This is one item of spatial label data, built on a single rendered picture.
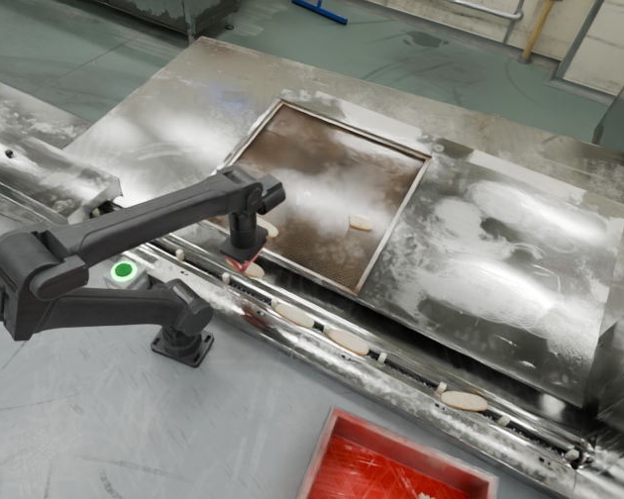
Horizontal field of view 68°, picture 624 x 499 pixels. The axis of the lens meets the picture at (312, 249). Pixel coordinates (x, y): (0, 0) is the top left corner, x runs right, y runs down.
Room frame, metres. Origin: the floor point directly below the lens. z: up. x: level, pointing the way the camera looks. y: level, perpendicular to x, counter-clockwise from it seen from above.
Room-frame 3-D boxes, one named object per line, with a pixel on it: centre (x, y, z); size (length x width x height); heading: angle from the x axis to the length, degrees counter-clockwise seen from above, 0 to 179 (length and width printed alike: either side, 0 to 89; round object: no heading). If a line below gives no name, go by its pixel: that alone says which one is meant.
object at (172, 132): (1.14, -0.13, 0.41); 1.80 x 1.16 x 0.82; 76
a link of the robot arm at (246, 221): (0.65, 0.15, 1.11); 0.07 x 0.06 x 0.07; 144
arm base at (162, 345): (0.49, 0.26, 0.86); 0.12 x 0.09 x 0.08; 76
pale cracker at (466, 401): (0.43, -0.37, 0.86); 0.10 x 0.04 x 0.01; 89
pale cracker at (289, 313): (0.58, 0.02, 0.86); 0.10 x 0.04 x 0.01; 68
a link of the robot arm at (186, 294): (0.51, 0.25, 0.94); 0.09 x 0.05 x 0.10; 144
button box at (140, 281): (0.61, 0.42, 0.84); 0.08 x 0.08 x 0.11; 68
